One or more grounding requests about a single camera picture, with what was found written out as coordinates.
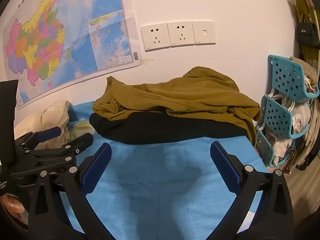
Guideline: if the olive hanging coat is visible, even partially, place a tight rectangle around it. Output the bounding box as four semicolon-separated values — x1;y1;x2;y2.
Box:
294;0;320;64

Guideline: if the beige hanging garment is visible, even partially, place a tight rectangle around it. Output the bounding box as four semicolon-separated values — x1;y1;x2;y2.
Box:
295;92;320;172

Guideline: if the blue blanket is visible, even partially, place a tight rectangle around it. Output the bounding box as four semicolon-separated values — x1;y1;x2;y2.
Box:
59;101;269;240

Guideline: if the pale yellow cloth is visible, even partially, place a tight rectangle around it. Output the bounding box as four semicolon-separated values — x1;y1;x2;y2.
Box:
70;121;95;142

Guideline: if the black handbag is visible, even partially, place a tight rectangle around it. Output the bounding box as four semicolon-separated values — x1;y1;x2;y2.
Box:
294;15;320;50

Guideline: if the olive green garment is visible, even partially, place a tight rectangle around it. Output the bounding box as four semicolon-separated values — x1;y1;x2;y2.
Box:
92;66;262;148

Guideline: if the colourful wall map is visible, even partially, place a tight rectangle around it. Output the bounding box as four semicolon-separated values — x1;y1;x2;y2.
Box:
0;0;143;110

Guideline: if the black garment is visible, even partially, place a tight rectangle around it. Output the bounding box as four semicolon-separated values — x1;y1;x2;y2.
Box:
89;111;250;145

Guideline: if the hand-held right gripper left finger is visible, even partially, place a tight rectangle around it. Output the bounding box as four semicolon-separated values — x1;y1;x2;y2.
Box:
27;142;112;240

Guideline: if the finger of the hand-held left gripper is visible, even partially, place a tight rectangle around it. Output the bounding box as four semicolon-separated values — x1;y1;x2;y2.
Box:
10;133;94;178
15;127;62;153

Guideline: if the person's left hand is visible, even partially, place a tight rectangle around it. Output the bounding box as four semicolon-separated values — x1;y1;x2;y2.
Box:
0;195;27;225

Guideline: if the cream garment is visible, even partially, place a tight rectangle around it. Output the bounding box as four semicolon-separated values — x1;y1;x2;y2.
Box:
14;100;72;151

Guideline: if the white cloth in basket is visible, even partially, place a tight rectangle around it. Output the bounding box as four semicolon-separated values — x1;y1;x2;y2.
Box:
282;97;312;135

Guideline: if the blue plastic hanging basket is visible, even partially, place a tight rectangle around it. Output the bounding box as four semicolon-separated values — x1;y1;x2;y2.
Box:
260;95;306;139
267;54;320;103
255;127;277;168

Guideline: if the white wall socket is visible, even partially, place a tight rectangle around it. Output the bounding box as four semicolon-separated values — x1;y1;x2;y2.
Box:
167;21;196;48
140;23;171;52

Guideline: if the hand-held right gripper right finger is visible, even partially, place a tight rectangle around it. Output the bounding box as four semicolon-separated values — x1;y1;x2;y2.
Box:
210;141;295;240

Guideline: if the beige cloth in basket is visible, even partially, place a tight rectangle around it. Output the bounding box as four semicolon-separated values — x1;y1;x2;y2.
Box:
289;56;320;96

